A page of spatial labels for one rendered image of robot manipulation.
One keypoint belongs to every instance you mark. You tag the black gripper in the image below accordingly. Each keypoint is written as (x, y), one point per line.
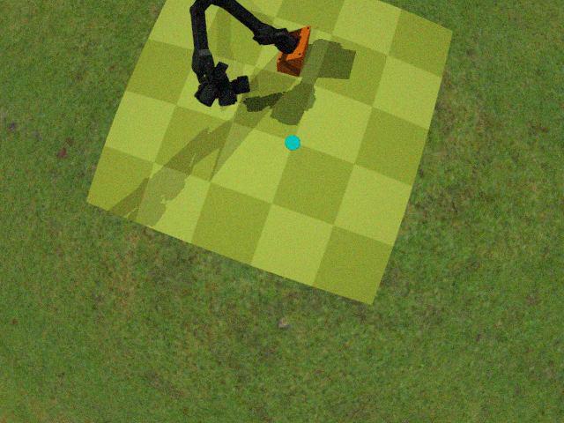
(239, 85)

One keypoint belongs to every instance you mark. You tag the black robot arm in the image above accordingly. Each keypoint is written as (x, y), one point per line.
(202, 60)

